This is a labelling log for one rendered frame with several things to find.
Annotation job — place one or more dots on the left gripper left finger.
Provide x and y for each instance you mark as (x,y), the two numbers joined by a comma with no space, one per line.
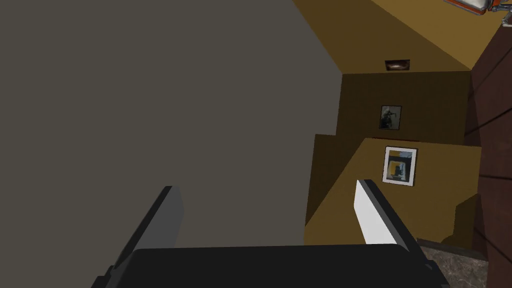
(158,224)

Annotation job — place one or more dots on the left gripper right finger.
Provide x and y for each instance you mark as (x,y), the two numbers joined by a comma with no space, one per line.
(374,220)

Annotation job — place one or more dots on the orange and white object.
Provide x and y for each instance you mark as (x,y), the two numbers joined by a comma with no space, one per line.
(476,5)

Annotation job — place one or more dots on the white framed wall picture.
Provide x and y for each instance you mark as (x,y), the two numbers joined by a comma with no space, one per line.
(399,166)

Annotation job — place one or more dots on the dark framed wall picture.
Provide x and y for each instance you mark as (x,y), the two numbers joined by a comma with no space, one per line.
(390,117)

